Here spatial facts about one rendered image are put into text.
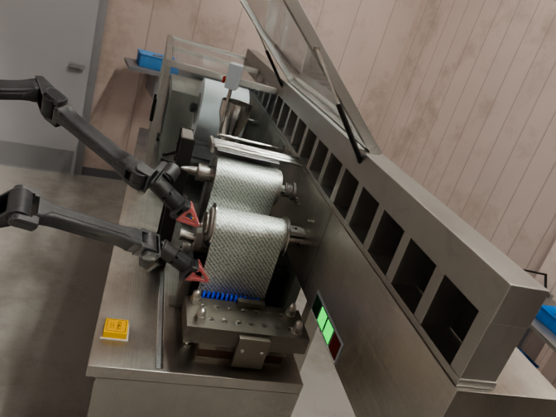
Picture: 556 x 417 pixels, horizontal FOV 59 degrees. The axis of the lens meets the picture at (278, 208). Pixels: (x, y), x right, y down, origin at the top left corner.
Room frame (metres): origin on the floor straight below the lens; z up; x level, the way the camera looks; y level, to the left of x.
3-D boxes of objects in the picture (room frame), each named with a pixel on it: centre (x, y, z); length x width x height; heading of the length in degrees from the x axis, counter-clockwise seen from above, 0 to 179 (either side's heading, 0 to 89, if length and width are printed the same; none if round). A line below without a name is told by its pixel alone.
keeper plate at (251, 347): (1.27, -0.06, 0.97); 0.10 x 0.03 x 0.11; 108
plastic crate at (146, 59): (4.27, 1.37, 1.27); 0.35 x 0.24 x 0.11; 118
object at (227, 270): (1.46, 0.06, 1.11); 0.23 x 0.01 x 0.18; 108
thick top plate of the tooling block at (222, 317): (1.36, -0.01, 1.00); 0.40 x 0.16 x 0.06; 108
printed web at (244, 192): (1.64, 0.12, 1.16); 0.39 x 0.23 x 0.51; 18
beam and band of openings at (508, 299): (2.21, 0.04, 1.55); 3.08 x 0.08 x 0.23; 18
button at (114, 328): (1.25, 0.37, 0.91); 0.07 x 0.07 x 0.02; 18
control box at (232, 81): (2.01, 0.34, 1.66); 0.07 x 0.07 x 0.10; 3
